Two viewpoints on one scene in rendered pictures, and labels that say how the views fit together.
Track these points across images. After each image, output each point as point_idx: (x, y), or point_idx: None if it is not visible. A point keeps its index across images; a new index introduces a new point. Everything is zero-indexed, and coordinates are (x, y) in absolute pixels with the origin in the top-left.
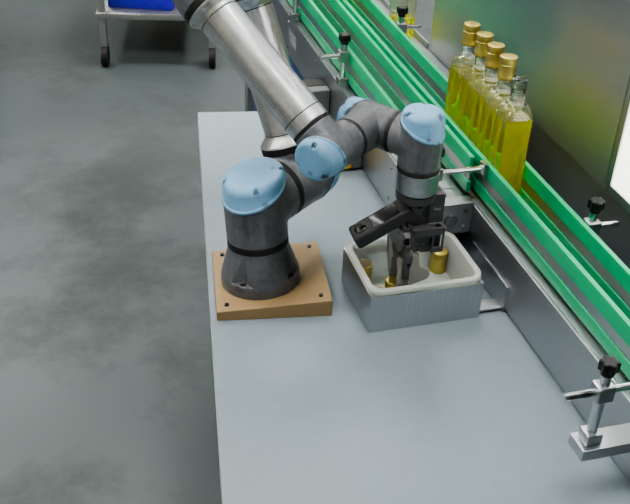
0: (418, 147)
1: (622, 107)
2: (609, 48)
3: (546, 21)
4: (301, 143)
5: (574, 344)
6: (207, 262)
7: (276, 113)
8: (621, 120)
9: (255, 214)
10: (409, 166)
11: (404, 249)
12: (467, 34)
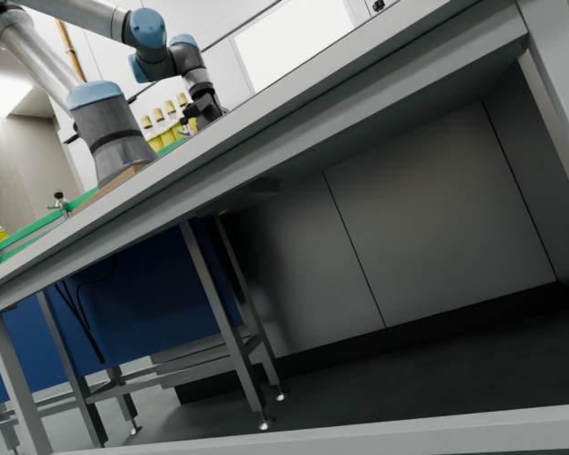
0: (193, 48)
1: (245, 79)
2: (220, 70)
3: (177, 106)
4: (134, 11)
5: None
6: (74, 214)
7: (99, 9)
8: (248, 84)
9: (116, 97)
10: (194, 61)
11: (221, 114)
12: (145, 119)
